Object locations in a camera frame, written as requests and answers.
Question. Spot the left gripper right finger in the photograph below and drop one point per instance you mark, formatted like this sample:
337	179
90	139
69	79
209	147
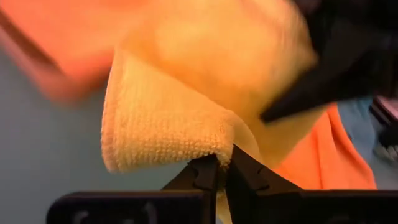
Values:
242	180

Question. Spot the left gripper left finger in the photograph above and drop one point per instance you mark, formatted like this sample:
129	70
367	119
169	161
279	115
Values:
202	177

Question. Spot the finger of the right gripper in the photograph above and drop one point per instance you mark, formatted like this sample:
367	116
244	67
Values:
298	99

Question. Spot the yellow microfiber towel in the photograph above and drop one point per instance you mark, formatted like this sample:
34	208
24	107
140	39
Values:
171	124

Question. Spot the teal microfiber towel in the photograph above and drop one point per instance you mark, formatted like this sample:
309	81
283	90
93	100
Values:
357	130

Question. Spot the green table mat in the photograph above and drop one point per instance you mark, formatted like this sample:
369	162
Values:
46	155

